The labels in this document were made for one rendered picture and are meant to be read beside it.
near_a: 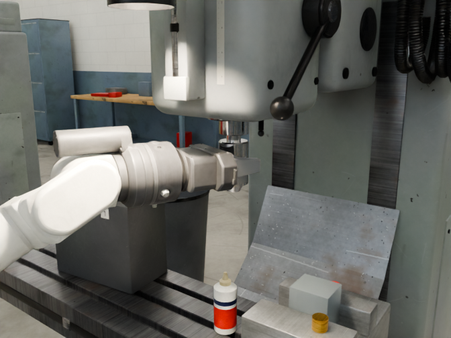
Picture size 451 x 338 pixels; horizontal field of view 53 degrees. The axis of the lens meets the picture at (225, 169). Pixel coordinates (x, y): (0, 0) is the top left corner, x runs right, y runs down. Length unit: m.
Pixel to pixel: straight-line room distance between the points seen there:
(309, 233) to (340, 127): 0.25
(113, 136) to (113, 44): 6.89
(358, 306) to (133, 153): 0.39
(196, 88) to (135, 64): 6.54
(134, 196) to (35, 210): 0.13
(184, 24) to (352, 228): 0.62
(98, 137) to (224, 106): 0.17
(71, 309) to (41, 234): 0.41
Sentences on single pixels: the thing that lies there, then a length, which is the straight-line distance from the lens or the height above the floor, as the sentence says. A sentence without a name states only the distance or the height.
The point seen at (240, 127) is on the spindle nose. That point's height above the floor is 1.29.
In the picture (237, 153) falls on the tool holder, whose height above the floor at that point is 1.25.
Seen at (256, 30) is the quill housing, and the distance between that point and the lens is 0.57.
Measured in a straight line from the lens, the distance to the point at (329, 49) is 0.73.
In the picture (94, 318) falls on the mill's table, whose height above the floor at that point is 0.93.
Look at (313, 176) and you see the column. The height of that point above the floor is 1.13.
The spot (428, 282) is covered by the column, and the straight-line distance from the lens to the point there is 1.06.
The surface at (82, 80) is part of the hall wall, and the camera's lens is 8.15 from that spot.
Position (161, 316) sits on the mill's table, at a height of 0.93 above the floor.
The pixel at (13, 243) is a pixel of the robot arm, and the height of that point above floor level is 1.18.
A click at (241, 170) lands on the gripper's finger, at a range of 0.68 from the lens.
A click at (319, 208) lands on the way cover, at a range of 1.06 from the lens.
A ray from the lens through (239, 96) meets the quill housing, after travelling 0.58.
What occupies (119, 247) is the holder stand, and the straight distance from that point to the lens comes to 0.94.
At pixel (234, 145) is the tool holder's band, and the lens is 0.68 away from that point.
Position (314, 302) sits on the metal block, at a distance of 0.68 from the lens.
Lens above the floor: 1.39
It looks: 14 degrees down
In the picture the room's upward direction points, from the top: straight up
